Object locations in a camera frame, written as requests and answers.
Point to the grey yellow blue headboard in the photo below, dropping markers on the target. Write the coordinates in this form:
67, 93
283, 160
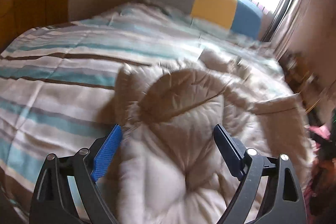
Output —
240, 16

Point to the right floral curtain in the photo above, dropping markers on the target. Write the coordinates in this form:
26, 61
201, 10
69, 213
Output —
307, 27

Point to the wooden side table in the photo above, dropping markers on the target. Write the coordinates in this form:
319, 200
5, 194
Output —
303, 81

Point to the striped bed cover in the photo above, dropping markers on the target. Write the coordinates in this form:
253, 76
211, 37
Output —
57, 82

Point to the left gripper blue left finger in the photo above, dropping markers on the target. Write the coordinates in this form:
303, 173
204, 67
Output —
52, 200

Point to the beige quilted down jacket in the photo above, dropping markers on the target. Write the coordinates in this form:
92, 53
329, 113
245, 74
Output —
169, 167

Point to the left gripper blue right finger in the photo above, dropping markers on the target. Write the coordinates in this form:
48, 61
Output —
283, 200

